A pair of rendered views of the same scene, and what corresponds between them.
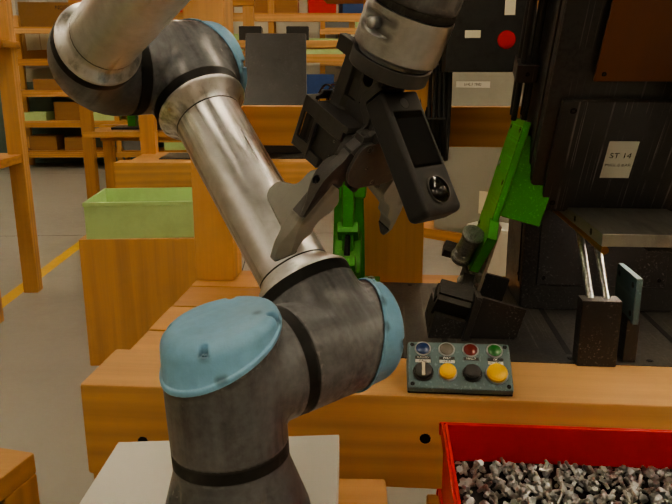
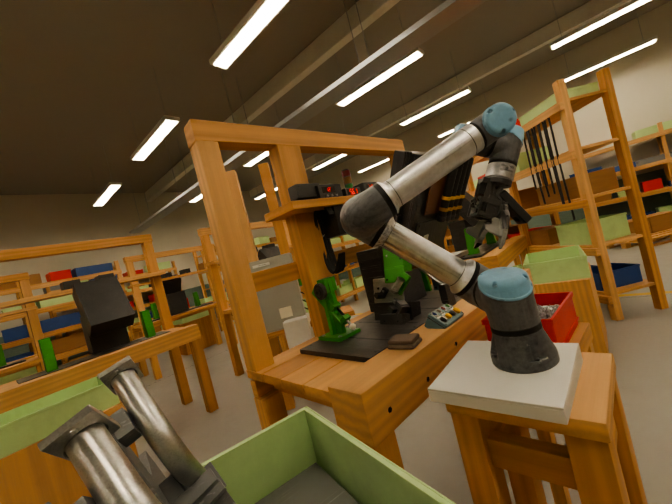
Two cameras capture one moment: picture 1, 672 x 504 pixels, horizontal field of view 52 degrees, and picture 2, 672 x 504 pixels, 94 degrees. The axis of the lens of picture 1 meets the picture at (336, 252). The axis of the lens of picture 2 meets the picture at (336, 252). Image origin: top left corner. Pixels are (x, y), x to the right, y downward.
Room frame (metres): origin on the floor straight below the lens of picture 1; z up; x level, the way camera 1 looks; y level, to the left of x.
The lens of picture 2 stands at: (0.37, 0.95, 1.28)
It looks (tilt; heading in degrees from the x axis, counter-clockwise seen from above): 0 degrees down; 313
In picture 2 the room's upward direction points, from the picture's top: 14 degrees counter-clockwise
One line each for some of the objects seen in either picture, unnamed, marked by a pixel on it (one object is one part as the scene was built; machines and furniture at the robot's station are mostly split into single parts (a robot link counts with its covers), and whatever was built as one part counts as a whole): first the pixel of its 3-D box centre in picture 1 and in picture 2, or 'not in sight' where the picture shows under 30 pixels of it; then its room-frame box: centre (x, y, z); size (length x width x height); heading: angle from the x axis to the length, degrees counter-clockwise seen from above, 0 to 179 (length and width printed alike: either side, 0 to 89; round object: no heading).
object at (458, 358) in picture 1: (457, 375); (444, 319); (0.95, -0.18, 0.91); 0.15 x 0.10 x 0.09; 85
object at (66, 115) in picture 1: (118, 91); not in sight; (10.51, 3.23, 1.11); 3.01 x 0.54 x 2.23; 93
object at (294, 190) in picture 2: not in sight; (305, 192); (1.47, -0.12, 1.59); 0.15 x 0.07 x 0.07; 85
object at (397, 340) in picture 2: not in sight; (404, 341); (0.99, 0.06, 0.92); 0.10 x 0.08 x 0.03; 6
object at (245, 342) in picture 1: (230, 375); (506, 296); (0.62, 0.10, 1.06); 0.13 x 0.12 x 0.14; 130
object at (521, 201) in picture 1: (520, 179); (397, 258); (1.17, -0.32, 1.17); 0.13 x 0.12 x 0.20; 85
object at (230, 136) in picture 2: not in sight; (323, 143); (1.53, -0.42, 1.89); 1.50 x 0.09 x 0.09; 85
